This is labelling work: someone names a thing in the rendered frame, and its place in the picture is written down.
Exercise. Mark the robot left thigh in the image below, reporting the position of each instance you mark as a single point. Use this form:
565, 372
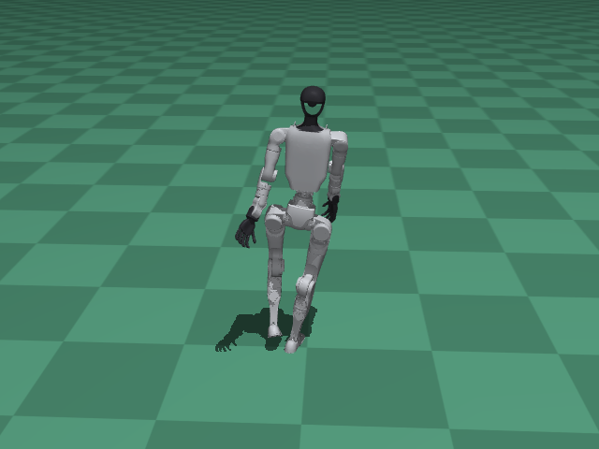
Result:
275, 231

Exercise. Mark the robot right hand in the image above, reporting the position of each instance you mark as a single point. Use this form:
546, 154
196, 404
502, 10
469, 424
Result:
332, 209

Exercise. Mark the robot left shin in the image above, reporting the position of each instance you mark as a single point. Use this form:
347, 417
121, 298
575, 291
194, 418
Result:
274, 290

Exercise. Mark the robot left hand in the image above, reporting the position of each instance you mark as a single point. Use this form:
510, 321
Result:
247, 228

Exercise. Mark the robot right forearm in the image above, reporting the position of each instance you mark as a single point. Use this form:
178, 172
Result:
335, 183

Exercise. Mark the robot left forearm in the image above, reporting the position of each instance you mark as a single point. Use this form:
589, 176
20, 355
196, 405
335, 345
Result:
261, 196

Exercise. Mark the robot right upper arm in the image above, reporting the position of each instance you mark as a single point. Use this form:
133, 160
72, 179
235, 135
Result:
339, 142

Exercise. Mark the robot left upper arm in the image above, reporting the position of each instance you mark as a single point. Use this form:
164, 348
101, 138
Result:
273, 150

